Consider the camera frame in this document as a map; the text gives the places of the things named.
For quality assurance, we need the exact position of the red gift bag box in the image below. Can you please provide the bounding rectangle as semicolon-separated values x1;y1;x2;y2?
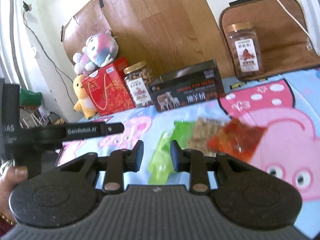
81;57;136;116

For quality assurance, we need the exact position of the beige snack packet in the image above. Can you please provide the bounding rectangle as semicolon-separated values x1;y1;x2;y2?
187;118;226;157

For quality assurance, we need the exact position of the brown seat cushion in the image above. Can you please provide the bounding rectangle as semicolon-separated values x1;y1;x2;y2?
219;0;319;81

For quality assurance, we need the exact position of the white charging cable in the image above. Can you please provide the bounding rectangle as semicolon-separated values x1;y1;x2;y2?
254;0;320;55

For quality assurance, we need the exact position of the black open tin box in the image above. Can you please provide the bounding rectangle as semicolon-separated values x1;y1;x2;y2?
148;60;225;113

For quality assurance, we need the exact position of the red snack packet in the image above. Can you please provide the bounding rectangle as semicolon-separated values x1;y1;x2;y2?
207;119;267;163

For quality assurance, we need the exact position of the pink blue plush toy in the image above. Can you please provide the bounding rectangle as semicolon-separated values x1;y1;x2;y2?
72;30;119;76

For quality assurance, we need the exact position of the yellow duck plush toy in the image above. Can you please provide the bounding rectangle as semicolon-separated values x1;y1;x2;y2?
73;74;97;120

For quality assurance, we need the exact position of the black wall cable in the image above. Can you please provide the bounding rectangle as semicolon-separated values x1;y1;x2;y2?
23;0;75;106

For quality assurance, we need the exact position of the pecan jar gold lid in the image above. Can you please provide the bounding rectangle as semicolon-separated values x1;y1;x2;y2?
226;22;264;79

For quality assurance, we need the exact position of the green snack packet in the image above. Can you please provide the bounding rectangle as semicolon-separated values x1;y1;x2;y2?
148;121;196;185

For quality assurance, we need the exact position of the Peppa Pig blue tablecloth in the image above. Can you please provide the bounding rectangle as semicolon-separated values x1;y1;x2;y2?
58;69;319;238

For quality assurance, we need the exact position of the wooden board panel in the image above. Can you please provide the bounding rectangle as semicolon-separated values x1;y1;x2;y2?
62;0;234;78

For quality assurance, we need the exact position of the nut jar gold lid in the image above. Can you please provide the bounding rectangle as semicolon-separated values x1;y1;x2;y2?
123;61;154;108

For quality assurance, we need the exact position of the person's left hand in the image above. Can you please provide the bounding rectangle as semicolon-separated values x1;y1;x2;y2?
1;166;28;222

